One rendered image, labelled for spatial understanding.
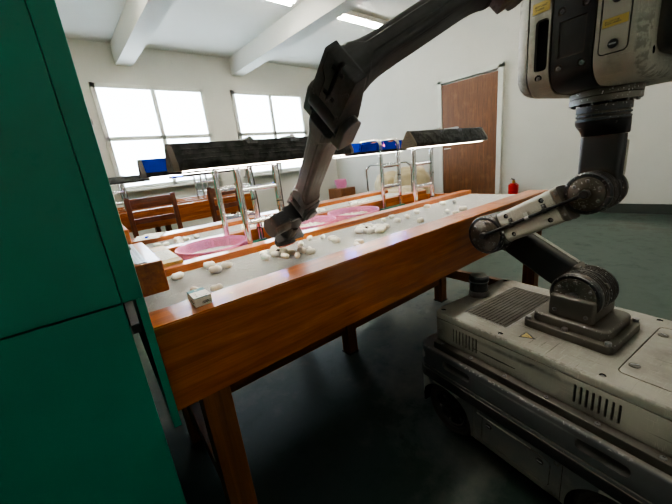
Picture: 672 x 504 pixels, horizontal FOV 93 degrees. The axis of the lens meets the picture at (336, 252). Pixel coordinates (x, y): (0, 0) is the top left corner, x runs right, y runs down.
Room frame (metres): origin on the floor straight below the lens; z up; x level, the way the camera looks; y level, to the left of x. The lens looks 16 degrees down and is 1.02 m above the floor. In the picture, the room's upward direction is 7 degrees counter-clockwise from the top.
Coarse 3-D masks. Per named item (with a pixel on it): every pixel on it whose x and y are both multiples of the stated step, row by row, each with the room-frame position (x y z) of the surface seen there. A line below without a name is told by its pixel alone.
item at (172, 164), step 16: (176, 144) 0.90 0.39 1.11; (192, 144) 0.92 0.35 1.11; (208, 144) 0.94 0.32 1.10; (224, 144) 0.97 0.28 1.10; (240, 144) 0.99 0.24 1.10; (256, 144) 1.02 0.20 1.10; (272, 144) 1.05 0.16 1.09; (288, 144) 1.08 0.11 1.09; (304, 144) 1.12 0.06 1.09; (176, 160) 0.87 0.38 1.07; (192, 160) 0.89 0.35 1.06; (208, 160) 0.91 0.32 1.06; (224, 160) 0.94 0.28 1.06; (240, 160) 0.96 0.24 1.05; (256, 160) 0.99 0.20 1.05; (272, 160) 1.02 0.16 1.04
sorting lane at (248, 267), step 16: (432, 208) 1.58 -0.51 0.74; (448, 208) 1.53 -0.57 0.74; (400, 224) 1.29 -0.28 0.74; (416, 224) 1.26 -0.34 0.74; (304, 240) 1.20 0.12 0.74; (320, 240) 1.17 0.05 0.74; (352, 240) 1.11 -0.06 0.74; (368, 240) 1.09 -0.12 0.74; (256, 256) 1.04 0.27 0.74; (304, 256) 0.98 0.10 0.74; (320, 256) 0.96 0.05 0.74; (192, 272) 0.94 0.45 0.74; (208, 272) 0.92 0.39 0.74; (224, 272) 0.90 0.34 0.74; (240, 272) 0.89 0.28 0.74; (256, 272) 0.87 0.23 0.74; (272, 272) 0.85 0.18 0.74; (176, 288) 0.81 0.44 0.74; (208, 288) 0.78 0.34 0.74; (160, 304) 0.71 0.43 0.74
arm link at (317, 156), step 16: (320, 128) 0.64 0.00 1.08; (352, 128) 0.59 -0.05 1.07; (320, 144) 0.66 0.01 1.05; (336, 144) 0.62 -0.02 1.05; (304, 160) 0.74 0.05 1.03; (320, 160) 0.70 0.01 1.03; (304, 176) 0.77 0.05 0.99; (320, 176) 0.77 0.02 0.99; (304, 192) 0.82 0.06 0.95; (304, 208) 0.87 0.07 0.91
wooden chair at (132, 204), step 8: (128, 200) 2.89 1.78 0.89; (136, 200) 2.93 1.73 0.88; (144, 200) 2.97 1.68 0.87; (152, 200) 3.01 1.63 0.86; (160, 200) 3.04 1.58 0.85; (168, 200) 3.08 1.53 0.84; (176, 200) 3.11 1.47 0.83; (128, 208) 2.88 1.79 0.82; (136, 208) 2.92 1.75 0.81; (176, 208) 3.10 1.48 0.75; (128, 216) 2.87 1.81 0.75; (160, 216) 3.02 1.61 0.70; (168, 216) 3.06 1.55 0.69; (176, 216) 3.09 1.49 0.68; (136, 224) 2.91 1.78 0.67; (136, 232) 2.89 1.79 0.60
